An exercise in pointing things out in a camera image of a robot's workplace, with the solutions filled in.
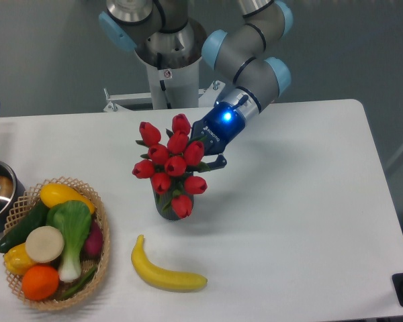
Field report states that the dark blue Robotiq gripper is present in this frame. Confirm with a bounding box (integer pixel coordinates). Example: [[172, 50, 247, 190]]
[[191, 102, 246, 170]]

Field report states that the red tulip bouquet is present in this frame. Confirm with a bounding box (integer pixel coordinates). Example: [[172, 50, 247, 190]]
[[132, 113, 212, 219]]

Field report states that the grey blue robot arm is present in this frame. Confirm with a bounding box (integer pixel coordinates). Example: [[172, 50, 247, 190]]
[[99, 1, 293, 172]]

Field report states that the dark grey ribbed vase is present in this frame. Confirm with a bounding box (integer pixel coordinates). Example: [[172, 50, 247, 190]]
[[150, 172, 194, 221]]

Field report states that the yellow banana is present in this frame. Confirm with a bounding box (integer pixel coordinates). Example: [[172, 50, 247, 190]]
[[130, 235, 208, 292]]

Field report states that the purple sweet potato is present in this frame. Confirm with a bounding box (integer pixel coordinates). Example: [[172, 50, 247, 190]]
[[83, 221, 103, 257]]

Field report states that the green bok choy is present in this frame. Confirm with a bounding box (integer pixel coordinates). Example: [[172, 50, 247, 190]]
[[46, 201, 91, 282]]

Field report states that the yellow squash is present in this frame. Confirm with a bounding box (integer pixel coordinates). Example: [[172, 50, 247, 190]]
[[40, 183, 95, 214]]

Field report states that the green bean pod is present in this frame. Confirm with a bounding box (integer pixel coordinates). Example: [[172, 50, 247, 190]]
[[58, 266, 97, 301]]

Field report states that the green cucumber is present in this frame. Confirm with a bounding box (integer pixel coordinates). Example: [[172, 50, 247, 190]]
[[0, 201, 49, 254]]

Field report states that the woven wicker basket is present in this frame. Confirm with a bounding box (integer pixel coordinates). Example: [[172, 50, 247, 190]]
[[4, 176, 110, 311]]

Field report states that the beige round slice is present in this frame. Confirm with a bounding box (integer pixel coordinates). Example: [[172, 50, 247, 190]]
[[25, 225, 64, 263]]

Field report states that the orange fruit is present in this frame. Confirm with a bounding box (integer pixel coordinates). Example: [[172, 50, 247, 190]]
[[21, 265, 59, 301]]

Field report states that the yellow bell pepper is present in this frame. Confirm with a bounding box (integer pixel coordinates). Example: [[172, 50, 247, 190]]
[[3, 243, 37, 275]]

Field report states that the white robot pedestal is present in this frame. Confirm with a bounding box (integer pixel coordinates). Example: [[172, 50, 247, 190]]
[[103, 18, 276, 113]]

